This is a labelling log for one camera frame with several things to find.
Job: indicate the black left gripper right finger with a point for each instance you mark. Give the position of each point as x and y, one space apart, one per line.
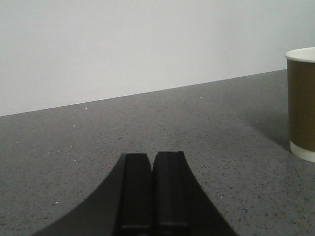
181 206

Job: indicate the brown paper cup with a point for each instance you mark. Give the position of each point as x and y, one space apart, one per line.
301 102

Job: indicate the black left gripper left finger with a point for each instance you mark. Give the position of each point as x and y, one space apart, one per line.
120 206

